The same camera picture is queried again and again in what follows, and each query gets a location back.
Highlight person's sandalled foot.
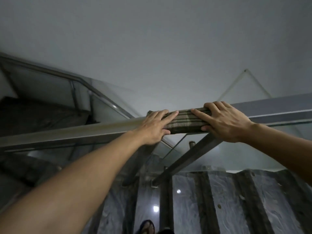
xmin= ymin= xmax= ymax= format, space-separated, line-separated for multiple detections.
xmin=140 ymin=219 xmax=155 ymax=234

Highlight person's left forearm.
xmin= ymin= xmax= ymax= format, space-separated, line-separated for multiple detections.
xmin=0 ymin=130 xmax=147 ymax=234

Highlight person's right hand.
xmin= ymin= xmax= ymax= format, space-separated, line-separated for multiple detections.
xmin=191 ymin=101 xmax=254 ymax=143

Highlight dark stone staircase steps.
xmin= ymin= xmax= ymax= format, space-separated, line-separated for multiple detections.
xmin=0 ymin=96 xmax=100 ymax=138

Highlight steel stair handrail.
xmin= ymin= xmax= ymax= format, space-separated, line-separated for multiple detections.
xmin=0 ymin=54 xmax=135 ymax=119
xmin=0 ymin=93 xmax=312 ymax=152

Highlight person's right forearm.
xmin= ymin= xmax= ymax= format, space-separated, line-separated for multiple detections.
xmin=244 ymin=122 xmax=312 ymax=186

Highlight marble staircase steps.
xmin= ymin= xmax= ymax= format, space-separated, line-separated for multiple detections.
xmin=88 ymin=168 xmax=312 ymax=234

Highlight person's left hand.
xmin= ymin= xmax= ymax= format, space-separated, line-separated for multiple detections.
xmin=134 ymin=109 xmax=179 ymax=146

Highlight steel baluster post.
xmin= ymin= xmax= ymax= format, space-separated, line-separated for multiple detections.
xmin=151 ymin=133 xmax=223 ymax=188

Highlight glass railing panel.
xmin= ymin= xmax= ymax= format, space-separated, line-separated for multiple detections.
xmin=0 ymin=61 xmax=137 ymax=120
xmin=146 ymin=119 xmax=312 ymax=174

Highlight striped brown cloth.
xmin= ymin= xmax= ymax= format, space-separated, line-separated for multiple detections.
xmin=146 ymin=108 xmax=213 ymax=135

